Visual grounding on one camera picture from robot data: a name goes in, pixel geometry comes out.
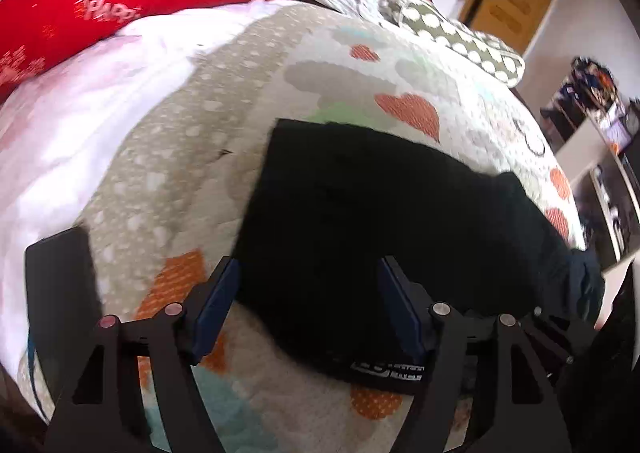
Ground black flat device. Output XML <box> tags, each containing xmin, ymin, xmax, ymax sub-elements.
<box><xmin>25</xmin><ymin>227</ymin><xmax>103</xmax><ymax>384</ymax></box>

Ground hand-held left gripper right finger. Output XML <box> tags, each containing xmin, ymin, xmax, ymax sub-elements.
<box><xmin>377</xmin><ymin>257</ymin><xmax>571</xmax><ymax>453</ymax></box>

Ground green bolster pillow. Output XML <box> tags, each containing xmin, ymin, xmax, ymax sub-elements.
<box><xmin>380</xmin><ymin>0</ymin><xmax>526</xmax><ymax>88</ymax></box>

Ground heart patterned quilt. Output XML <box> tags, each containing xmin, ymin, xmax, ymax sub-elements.
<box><xmin>20</xmin><ymin>0</ymin><xmax>588</xmax><ymax>453</ymax></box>

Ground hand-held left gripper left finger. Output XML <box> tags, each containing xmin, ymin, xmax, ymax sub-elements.
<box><xmin>45</xmin><ymin>257</ymin><xmax>241</xmax><ymax>453</ymax></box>

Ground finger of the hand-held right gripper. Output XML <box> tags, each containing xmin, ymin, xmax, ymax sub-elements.
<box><xmin>520</xmin><ymin>305</ymin><xmax>578</xmax><ymax>374</ymax></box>

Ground white bed sheet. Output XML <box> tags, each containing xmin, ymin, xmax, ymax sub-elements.
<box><xmin>0</xmin><ymin>0</ymin><xmax>301</xmax><ymax>359</ymax></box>

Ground black pants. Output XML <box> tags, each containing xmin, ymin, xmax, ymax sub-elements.
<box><xmin>235</xmin><ymin>118</ymin><xmax>606</xmax><ymax>396</ymax></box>

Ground cluttered shelf unit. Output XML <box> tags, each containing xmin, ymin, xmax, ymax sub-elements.
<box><xmin>540</xmin><ymin>55</ymin><xmax>640</xmax><ymax>269</ymax></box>

